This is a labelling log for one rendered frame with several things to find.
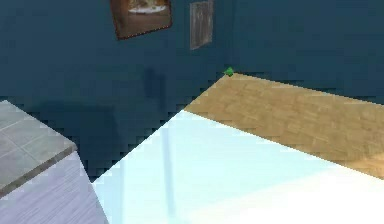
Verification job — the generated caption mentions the grey tiled top cabinet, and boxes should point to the grey tiled top cabinet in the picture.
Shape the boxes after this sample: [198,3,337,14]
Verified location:
[0,99,110,224]

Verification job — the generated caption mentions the grey framed wall picture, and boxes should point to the grey framed wall picture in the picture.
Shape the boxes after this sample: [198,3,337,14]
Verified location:
[189,0,215,51]

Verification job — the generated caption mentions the brown framed wall picture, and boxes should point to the brown framed wall picture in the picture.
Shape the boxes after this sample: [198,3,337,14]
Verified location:
[109,0,174,41]

